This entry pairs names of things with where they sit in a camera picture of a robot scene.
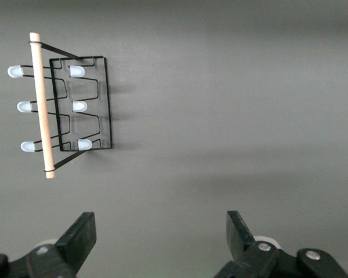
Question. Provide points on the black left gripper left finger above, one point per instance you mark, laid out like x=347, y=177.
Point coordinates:
x=81, y=237

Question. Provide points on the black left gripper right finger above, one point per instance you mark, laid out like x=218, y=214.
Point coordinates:
x=237, y=237

